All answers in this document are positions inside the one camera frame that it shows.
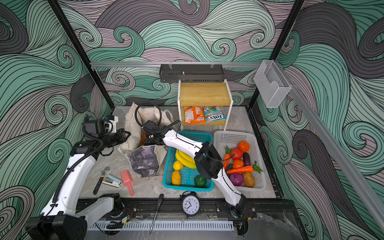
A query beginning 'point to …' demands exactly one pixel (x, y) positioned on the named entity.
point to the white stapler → (112, 181)
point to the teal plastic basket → (188, 174)
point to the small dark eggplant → (246, 159)
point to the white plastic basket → (231, 139)
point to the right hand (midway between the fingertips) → (151, 144)
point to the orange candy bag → (194, 114)
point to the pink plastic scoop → (127, 180)
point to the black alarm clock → (190, 203)
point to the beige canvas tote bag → (143, 160)
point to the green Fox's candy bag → (214, 113)
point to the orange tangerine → (243, 146)
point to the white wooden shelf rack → (191, 94)
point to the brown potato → (249, 179)
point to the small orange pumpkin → (237, 163)
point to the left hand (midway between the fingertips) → (130, 132)
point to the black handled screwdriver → (160, 201)
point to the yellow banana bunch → (186, 160)
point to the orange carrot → (249, 169)
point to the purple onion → (236, 179)
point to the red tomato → (238, 153)
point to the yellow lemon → (177, 165)
